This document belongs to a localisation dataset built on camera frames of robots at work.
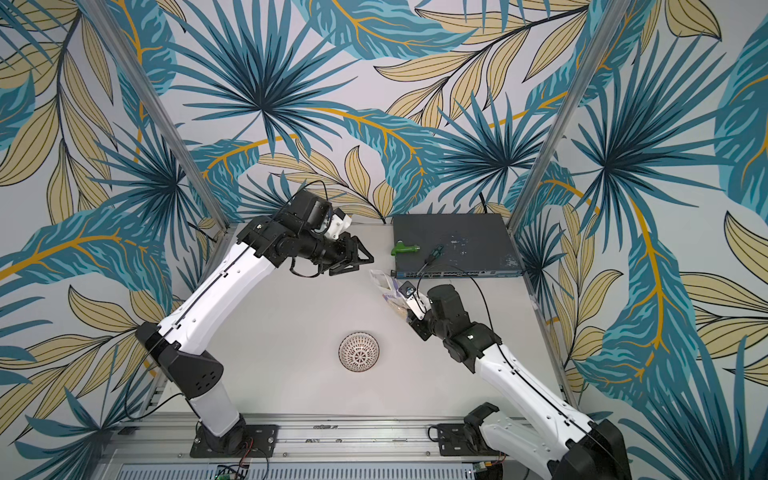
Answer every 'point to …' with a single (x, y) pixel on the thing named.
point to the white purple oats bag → (389, 288)
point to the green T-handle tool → (400, 247)
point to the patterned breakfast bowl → (358, 351)
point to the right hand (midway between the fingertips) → (401, 311)
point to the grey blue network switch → (475, 245)
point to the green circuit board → (224, 477)
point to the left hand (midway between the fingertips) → (365, 266)
